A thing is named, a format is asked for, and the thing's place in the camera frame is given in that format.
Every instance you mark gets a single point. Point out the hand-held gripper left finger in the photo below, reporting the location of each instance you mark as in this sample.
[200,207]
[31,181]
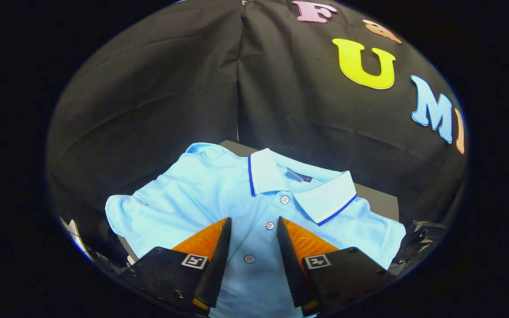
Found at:
[217,265]

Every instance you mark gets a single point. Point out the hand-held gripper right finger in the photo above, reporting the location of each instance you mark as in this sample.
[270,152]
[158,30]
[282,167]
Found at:
[292,269]

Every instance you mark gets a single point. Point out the light blue polo shirt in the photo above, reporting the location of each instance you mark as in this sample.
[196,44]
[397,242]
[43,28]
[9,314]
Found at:
[201,190]

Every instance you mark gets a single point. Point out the grey and black cabinet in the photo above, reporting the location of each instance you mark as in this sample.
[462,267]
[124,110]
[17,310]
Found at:
[378,203]

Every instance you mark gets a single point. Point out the black backdrop cloth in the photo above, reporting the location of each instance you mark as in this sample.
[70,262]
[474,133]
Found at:
[170,88]

